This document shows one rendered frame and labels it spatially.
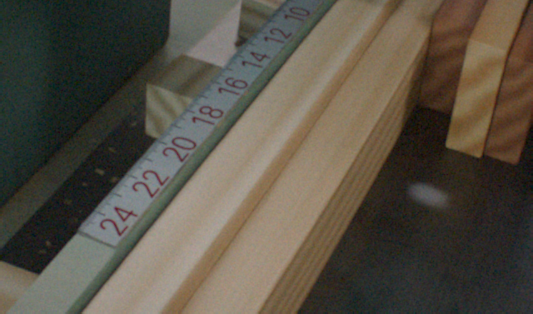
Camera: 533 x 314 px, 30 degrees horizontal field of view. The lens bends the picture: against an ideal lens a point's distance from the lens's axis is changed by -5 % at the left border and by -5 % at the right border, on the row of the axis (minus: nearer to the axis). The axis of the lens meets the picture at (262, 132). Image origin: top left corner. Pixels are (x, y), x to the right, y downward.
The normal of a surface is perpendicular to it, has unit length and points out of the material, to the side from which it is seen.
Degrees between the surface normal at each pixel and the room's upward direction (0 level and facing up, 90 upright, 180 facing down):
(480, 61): 90
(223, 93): 0
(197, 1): 0
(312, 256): 90
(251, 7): 90
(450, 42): 90
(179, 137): 0
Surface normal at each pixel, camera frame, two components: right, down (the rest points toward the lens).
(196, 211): 0.09, -0.81
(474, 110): -0.39, 0.51
